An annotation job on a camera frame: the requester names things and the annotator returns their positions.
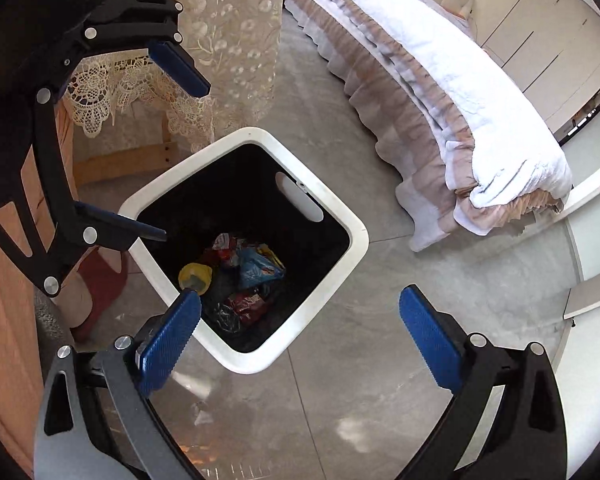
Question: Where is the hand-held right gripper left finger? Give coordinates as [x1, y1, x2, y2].
[32, 289, 202, 480]

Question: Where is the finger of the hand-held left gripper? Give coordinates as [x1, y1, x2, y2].
[55, 0, 212, 97]
[0, 87, 168, 298]

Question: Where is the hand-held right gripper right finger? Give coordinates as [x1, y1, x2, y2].
[397, 284, 568, 480]

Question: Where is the white square trash bin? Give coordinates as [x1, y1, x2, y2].
[117, 126, 370, 375]

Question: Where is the beige lace curtain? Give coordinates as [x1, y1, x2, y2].
[176, 0, 287, 155]

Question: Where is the red slipper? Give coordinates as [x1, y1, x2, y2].
[71, 246, 132, 344]

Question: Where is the red snack packet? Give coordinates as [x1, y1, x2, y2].
[220, 292, 270, 326]

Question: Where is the cream lace tablecloth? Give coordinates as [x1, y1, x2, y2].
[62, 52, 216, 144]

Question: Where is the red and white wrapper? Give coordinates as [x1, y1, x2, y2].
[212, 232, 247, 267]

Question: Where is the blue snack packet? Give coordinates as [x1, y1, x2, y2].
[237, 247, 286, 292]

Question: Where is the white shelf unit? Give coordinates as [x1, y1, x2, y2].
[550, 157, 600, 333]

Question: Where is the bed with white quilt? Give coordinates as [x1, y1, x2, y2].
[284, 0, 574, 253]

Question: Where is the white wardrobe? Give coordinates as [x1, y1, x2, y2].
[480, 0, 600, 132]

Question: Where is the wooden table frame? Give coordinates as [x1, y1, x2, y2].
[72, 122, 175, 187]

